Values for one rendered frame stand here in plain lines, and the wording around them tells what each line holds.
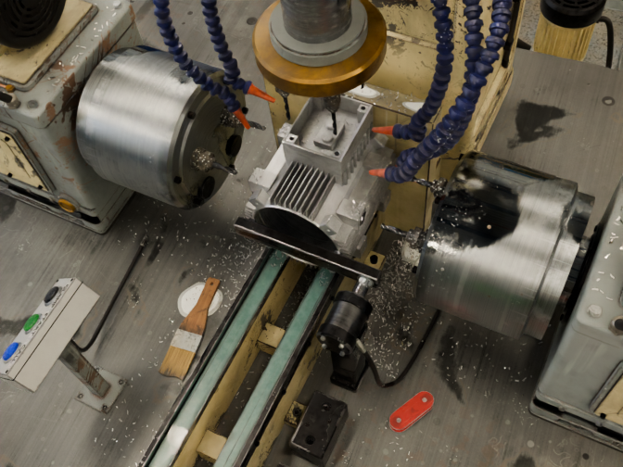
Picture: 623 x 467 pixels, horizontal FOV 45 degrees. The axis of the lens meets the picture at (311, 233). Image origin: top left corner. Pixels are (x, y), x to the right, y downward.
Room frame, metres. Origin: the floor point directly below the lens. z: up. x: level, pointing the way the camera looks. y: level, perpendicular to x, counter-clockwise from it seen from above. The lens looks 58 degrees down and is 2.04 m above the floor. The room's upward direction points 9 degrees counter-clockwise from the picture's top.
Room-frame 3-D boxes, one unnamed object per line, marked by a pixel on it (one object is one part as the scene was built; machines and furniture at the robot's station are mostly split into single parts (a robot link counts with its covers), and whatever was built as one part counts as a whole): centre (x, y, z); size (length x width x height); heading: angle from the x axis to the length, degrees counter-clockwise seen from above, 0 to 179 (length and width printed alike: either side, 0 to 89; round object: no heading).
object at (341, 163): (0.75, -0.05, 1.11); 0.12 x 0.11 x 0.07; 146
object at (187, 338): (0.60, 0.24, 0.80); 0.21 x 0.05 x 0.01; 153
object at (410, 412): (0.38, -0.12, 0.81); 0.09 x 0.03 x 0.02; 119
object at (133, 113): (0.91, 0.27, 1.04); 0.37 x 0.25 x 0.25; 56
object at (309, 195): (0.71, -0.03, 1.01); 0.20 x 0.19 x 0.19; 146
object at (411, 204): (0.84, -0.12, 0.97); 0.30 x 0.11 x 0.34; 56
